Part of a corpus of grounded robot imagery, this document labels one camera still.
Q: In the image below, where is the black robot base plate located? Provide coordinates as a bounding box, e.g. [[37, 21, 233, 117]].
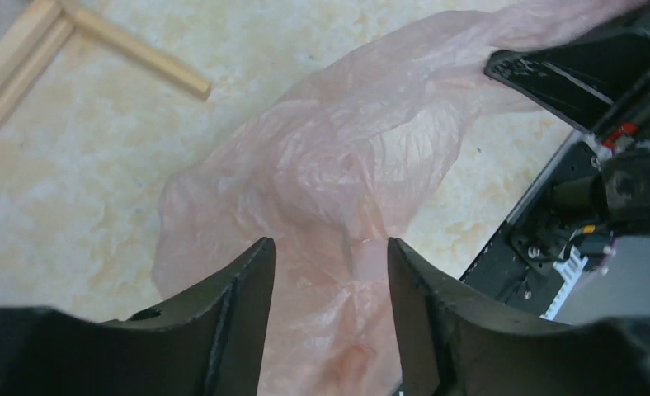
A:
[[461, 141, 615, 316]]

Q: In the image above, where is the wooden clothes rack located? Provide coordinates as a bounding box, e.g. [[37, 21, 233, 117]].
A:
[[0, 0, 214, 159]]

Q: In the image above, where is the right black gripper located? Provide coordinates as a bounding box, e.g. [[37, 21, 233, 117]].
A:
[[483, 3, 650, 235]]

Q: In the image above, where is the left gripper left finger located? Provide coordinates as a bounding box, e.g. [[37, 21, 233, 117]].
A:
[[0, 238, 276, 395]]

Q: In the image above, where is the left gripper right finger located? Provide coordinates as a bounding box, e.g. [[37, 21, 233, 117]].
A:
[[388, 238, 650, 395]]

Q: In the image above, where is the white toothed cable rail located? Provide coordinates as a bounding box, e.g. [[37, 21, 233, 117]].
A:
[[540, 247, 589, 321]]

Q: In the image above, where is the pink plastic trash bag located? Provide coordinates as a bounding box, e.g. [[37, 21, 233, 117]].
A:
[[153, 1, 635, 395]]

